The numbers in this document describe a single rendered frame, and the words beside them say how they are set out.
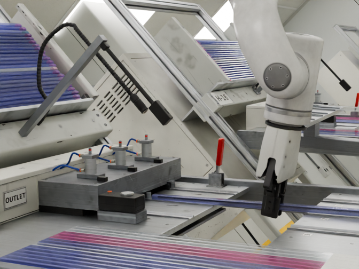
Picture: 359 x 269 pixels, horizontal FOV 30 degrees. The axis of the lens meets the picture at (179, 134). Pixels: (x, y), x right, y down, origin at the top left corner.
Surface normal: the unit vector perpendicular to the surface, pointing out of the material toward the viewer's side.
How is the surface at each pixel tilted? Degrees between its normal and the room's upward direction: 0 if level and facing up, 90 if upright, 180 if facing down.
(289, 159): 144
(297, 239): 43
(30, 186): 133
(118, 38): 90
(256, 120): 90
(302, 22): 90
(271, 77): 91
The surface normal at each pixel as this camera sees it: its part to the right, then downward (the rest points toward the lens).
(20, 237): -0.02, -0.99
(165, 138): -0.44, 0.11
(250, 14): -0.59, -0.51
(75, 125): 0.64, -0.65
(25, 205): 0.90, 0.04
